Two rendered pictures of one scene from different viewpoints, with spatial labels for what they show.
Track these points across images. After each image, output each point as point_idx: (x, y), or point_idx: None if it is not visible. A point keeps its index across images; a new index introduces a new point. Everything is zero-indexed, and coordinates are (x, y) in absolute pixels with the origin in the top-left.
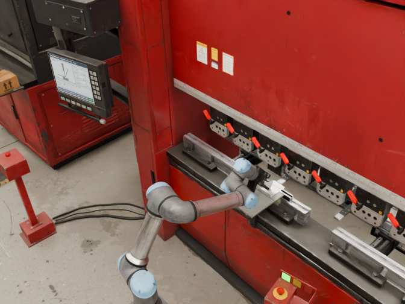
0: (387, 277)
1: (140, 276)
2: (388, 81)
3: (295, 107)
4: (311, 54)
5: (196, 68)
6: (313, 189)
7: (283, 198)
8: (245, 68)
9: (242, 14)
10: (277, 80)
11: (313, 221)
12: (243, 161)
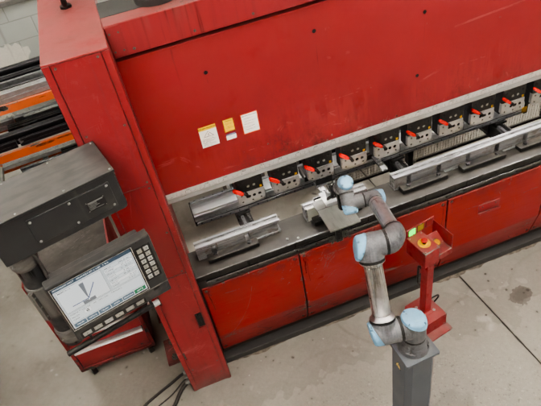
0: (442, 170)
1: (409, 317)
2: (412, 30)
3: (338, 106)
4: (344, 51)
5: (203, 159)
6: None
7: None
8: (274, 111)
9: (259, 63)
10: (315, 97)
11: None
12: (346, 177)
